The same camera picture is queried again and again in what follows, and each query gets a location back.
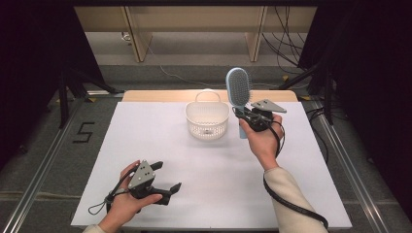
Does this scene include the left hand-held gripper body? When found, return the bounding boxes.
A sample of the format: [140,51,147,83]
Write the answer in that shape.
[127,159,172,207]

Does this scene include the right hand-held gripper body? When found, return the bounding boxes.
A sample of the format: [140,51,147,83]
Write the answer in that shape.
[244,98,288,133]

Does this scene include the light blue hairbrush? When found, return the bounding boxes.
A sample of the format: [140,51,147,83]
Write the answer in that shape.
[224,67,254,140]

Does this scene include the white slotted plastic basket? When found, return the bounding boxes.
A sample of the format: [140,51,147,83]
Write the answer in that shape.
[185,89,231,141]

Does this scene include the person's left hand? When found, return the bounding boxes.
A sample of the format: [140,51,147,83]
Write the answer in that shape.
[97,159,163,233]

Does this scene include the person's right hand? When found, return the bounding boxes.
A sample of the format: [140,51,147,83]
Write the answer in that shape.
[238,114,285,172]

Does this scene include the white table cover sheet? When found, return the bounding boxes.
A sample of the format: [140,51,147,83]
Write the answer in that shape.
[70,101,354,231]

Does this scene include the wooden table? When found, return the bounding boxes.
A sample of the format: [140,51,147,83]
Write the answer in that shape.
[121,89,299,104]

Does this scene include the beige wooden background desk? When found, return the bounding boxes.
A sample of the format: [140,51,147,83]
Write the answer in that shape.
[73,5,319,63]

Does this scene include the dark curtain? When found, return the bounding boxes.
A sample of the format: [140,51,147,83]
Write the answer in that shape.
[296,0,412,229]
[0,0,106,171]

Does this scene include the black metal stand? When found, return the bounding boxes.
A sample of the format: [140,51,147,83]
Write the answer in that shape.
[57,66,126,130]

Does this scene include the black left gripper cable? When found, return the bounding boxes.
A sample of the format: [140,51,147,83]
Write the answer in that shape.
[87,176,131,216]

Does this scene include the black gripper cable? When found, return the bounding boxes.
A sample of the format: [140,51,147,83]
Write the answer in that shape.
[87,176,131,216]
[262,119,330,230]

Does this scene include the white floor cable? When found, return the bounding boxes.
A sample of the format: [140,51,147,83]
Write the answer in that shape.
[146,43,229,89]

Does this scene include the bundle of black cables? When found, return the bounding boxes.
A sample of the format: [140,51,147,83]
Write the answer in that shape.
[261,5,310,72]

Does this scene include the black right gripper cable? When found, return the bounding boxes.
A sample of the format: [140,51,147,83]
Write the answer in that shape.
[262,119,330,230]

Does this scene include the metal floor rail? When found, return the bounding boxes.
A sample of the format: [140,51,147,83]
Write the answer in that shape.
[302,96,392,233]
[0,98,86,233]

